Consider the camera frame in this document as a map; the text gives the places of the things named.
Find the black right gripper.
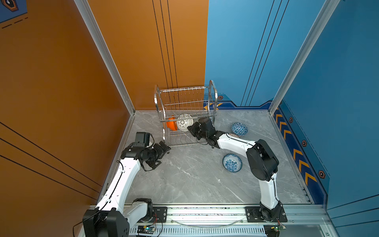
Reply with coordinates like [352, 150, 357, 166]
[186, 122, 209, 141]

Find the white brown patterned bowl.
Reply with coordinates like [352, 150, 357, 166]
[176, 113, 194, 132]

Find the orange plastic bowl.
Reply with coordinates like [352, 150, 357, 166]
[166, 116, 178, 131]

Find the blue white floral bowl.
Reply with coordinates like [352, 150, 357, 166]
[222, 154, 243, 173]

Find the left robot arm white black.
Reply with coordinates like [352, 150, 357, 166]
[82, 141, 171, 237]

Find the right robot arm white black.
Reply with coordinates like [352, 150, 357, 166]
[188, 118, 288, 223]

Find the steel two-tier dish rack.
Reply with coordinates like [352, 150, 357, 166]
[154, 80, 218, 146]

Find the dark blue patterned bowl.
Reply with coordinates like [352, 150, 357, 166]
[232, 122, 248, 137]

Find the green circuit board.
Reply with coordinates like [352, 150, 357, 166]
[136, 226, 156, 236]

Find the small right circuit board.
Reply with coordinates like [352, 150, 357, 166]
[271, 225, 286, 232]

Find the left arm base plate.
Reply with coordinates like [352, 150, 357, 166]
[138, 206, 168, 223]

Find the aluminium front rail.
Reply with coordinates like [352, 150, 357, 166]
[129, 204, 338, 237]

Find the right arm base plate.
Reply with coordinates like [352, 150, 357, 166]
[245, 204, 288, 223]

